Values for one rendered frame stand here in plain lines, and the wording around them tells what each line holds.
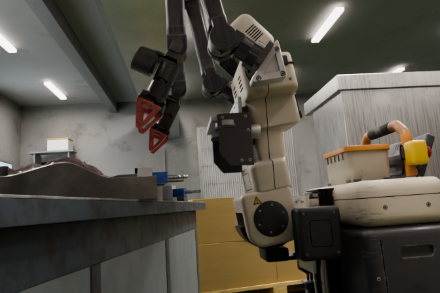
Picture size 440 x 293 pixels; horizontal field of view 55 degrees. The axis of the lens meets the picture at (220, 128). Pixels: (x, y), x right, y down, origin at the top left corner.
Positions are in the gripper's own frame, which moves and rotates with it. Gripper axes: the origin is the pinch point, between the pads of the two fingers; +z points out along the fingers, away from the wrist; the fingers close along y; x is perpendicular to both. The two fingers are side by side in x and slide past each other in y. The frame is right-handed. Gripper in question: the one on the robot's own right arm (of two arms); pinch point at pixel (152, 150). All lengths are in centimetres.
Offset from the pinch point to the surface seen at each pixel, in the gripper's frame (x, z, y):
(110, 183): 1, 17, 55
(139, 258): 14, 32, 37
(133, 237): 11, 27, 42
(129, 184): 5, 15, 54
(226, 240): 59, 24, -172
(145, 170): 6.6, 10.3, 48.0
